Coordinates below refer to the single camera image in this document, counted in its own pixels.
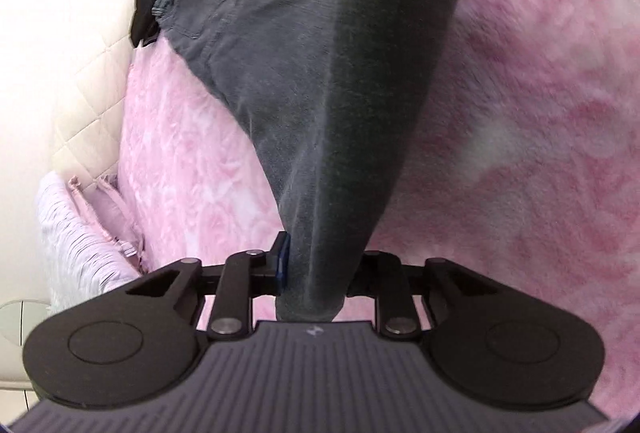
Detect folded pink blanket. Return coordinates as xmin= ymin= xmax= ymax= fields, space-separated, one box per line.
xmin=67 ymin=173 xmax=148 ymax=274

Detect pink floral blanket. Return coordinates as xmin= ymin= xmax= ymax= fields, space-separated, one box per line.
xmin=117 ymin=0 xmax=640 ymax=424

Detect grey jeans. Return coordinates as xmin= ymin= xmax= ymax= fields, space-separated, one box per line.
xmin=152 ymin=0 xmax=476 ymax=324

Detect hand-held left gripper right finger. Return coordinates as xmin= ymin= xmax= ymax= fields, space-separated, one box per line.
xmin=345 ymin=250 xmax=506 ymax=340

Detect striped grey quilt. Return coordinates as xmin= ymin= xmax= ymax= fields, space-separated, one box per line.
xmin=35 ymin=170 xmax=146 ymax=314

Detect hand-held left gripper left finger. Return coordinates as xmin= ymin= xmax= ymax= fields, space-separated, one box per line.
xmin=125 ymin=231 xmax=292 ymax=340

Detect white quilted cushion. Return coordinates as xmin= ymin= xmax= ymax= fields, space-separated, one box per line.
xmin=0 ymin=0 xmax=188 ymax=194

